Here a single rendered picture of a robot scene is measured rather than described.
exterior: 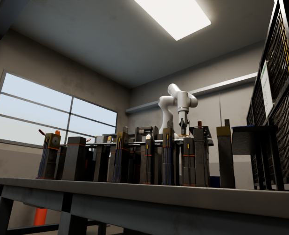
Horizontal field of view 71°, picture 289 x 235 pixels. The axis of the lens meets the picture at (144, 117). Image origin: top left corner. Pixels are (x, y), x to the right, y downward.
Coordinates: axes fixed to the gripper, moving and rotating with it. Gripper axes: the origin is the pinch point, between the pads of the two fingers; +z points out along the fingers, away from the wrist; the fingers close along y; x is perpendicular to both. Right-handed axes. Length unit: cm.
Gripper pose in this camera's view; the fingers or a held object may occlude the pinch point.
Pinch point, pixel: (183, 132)
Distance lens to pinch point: 153.2
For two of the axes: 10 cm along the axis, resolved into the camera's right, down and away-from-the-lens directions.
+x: 9.3, -0.8, -3.6
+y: -3.6, -3.1, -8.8
